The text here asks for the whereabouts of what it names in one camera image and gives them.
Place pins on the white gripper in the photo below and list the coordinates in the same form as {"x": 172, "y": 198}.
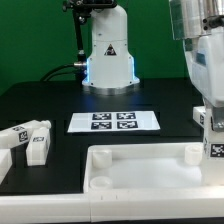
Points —
{"x": 205, "y": 63}

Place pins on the white desk tabletop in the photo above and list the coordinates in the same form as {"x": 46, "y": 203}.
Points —
{"x": 159, "y": 166}

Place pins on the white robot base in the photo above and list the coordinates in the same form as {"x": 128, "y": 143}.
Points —
{"x": 110, "y": 67}

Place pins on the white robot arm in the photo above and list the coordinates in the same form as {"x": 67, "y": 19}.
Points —
{"x": 200, "y": 25}

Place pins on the white marker sheet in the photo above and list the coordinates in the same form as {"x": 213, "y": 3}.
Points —
{"x": 113, "y": 121}

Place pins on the white block left edge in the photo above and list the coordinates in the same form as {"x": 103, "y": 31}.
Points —
{"x": 5, "y": 163}

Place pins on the white front rail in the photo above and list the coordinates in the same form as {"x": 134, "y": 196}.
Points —
{"x": 95, "y": 206}

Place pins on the black camera stand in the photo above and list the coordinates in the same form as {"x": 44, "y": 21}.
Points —
{"x": 81, "y": 11}

